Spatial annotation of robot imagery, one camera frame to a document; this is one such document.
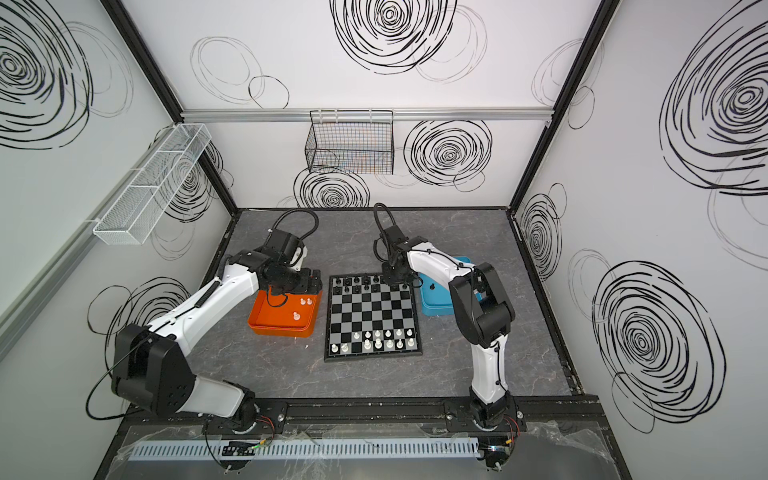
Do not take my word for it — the orange plastic tray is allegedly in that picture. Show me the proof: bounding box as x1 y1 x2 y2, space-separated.
248 291 322 338

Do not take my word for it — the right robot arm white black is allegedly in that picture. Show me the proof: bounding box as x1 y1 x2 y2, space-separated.
374 237 516 430

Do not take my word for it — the black white chess board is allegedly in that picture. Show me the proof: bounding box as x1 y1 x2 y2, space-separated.
324 273 423 362

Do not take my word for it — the white wire shelf basket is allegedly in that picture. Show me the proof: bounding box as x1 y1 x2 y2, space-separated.
93 123 211 246

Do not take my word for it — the blue plastic tray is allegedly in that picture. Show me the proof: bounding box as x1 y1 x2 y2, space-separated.
409 253 474 316

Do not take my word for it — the black wire basket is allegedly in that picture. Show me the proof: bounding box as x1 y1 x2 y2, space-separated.
304 109 395 175

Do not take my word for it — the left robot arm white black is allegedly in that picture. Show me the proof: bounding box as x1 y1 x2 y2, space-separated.
111 246 318 429

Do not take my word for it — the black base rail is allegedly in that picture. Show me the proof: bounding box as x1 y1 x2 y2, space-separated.
125 395 607 436

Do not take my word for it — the white slotted cable duct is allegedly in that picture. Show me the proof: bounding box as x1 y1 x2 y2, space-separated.
128 437 481 462

